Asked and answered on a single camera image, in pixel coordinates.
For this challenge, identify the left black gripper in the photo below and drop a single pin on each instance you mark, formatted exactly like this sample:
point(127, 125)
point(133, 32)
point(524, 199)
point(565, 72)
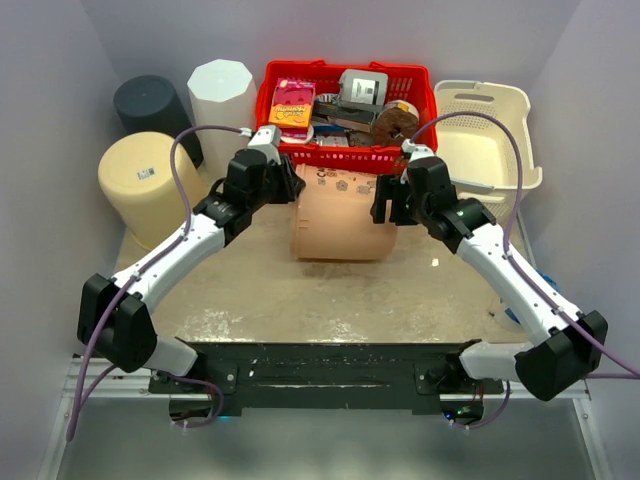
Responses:
point(288, 179)

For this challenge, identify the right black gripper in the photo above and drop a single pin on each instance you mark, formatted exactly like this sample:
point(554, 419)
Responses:
point(395, 201)

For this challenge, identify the orange printed bucket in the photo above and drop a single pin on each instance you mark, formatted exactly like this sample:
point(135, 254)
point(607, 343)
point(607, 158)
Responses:
point(332, 221)

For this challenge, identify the white perforated storage basket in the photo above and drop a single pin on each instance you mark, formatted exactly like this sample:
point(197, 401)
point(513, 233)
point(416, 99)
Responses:
point(479, 156)

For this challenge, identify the white octagonal bin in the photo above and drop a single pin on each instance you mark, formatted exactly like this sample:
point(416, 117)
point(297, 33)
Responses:
point(222, 92)

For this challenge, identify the orange translucent bucket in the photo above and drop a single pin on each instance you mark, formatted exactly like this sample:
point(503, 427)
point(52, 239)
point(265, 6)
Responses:
point(135, 175)

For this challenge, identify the dark blue bucket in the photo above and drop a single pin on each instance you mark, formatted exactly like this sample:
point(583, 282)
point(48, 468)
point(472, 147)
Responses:
point(150, 103)

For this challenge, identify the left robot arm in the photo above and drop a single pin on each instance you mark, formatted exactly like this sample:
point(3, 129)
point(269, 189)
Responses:
point(115, 313)

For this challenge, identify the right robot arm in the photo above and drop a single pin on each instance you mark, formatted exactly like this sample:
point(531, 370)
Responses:
point(562, 345)

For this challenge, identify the dark flat box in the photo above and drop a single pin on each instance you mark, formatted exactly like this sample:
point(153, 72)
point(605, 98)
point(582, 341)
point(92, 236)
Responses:
point(348, 118)

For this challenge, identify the pink yellow snack box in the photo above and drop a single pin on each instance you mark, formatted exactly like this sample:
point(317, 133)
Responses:
point(292, 103)

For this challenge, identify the grey white device box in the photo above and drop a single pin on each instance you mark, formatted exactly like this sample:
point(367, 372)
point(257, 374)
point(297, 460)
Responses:
point(363, 89)

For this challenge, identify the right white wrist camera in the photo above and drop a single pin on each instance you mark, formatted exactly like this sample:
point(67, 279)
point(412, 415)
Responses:
point(412, 151)

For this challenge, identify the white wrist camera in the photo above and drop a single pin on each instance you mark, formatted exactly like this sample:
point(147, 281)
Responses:
point(412, 151)
point(265, 140)

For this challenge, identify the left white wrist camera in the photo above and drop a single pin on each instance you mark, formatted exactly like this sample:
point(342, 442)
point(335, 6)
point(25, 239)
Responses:
point(265, 140)

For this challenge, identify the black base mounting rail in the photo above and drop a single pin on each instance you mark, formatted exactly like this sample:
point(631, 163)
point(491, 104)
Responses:
point(419, 377)

